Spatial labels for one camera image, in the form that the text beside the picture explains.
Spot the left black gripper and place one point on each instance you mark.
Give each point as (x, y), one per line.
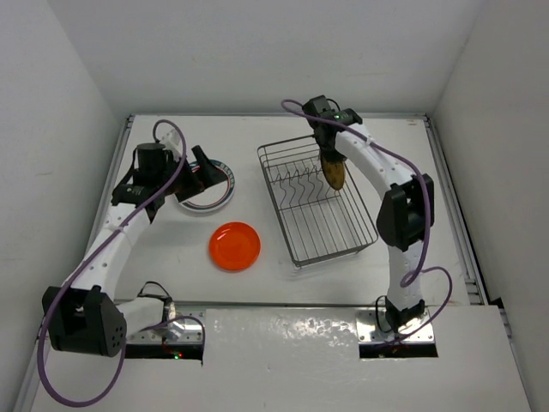
(208, 174)

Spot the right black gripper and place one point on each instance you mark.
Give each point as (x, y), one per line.
(334, 156)

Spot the white plate green rim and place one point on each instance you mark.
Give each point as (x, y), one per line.
(213, 198)

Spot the brown patterned plate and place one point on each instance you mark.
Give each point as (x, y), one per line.
(334, 173)

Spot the orange plastic plate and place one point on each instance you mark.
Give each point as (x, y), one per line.
(234, 246)

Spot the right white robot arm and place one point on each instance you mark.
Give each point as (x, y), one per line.
(406, 213)

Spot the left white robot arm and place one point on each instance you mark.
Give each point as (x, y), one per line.
(81, 316)

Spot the grey wire dish rack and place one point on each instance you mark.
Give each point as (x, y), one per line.
(318, 223)

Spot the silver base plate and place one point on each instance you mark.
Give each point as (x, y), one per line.
(367, 324)

